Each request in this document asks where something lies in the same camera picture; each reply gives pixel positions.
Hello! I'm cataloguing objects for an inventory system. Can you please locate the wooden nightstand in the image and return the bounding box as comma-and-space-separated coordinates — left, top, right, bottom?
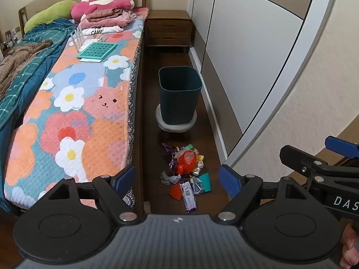
144, 10, 194, 54

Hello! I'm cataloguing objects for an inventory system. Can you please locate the pink plush toy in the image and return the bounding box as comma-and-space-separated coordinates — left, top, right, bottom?
70, 0, 135, 19

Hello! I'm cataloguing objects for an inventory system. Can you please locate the teal game board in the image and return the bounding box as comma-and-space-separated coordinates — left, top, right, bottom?
77, 41, 118, 61

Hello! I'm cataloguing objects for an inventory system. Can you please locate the white printed t-shirt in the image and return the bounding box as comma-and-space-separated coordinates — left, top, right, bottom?
80, 25, 124, 35

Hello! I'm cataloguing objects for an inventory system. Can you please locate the teal plaid quilt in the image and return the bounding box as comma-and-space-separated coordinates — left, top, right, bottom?
0, 18, 77, 135

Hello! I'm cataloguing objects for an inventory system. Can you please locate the white rack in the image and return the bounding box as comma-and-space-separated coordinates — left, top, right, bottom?
71, 24, 85, 52

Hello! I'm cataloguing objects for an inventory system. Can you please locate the green pillow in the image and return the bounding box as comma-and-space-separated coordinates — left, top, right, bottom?
24, 0, 77, 33

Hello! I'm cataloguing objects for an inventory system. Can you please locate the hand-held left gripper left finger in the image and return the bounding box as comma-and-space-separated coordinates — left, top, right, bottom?
48, 164, 141, 226

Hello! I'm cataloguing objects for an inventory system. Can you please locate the orange textured wrapper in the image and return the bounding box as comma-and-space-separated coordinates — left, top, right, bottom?
168, 183, 183, 201

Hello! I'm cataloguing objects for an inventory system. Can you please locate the dark teal trash bin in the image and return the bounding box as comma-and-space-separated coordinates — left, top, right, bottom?
158, 67, 203, 125

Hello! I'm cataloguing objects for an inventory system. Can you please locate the blue white plastic wrapper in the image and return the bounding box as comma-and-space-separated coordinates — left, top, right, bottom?
190, 177, 205, 195

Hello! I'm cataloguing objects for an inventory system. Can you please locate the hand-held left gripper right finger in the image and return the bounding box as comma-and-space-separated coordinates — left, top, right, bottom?
216, 165, 309, 226

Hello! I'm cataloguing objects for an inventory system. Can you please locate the pink fleece garment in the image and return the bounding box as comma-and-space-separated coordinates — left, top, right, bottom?
80, 11, 138, 28

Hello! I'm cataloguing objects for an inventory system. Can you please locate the white beige wardrobe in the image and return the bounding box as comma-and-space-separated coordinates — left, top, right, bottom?
186, 0, 359, 169

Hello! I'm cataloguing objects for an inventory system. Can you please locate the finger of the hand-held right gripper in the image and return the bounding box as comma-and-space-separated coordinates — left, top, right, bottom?
324, 135, 359, 160
279, 145, 337, 176

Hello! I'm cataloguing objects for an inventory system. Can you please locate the mauve folded garment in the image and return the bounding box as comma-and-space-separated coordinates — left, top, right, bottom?
85, 9, 124, 22

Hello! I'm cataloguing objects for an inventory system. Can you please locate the white stool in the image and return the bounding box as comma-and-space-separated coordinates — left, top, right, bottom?
155, 105, 198, 132

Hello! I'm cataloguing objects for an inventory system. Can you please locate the purple chip bag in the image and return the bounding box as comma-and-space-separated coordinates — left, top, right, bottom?
161, 142, 184, 174

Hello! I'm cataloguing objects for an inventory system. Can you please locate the white purple snack wrapper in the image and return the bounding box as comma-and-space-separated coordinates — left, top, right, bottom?
179, 182, 198, 211

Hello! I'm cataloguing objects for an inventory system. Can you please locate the person's right hand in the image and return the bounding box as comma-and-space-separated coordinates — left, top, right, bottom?
340, 223, 359, 269

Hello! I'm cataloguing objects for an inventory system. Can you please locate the red plastic bag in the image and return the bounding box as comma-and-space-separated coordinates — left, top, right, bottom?
174, 150, 197, 176

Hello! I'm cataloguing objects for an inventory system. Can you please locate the teal paper wrapper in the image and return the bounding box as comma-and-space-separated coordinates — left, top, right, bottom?
198, 173, 214, 193

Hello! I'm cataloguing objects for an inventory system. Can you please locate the floral printed blanket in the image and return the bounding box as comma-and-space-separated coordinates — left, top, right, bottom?
4, 7, 150, 210

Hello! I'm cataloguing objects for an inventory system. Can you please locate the brown fleece blanket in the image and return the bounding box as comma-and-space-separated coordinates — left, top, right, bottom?
0, 41, 54, 98

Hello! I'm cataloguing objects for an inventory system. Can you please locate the grey tissue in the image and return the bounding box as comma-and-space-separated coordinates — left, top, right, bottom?
160, 171, 182, 186

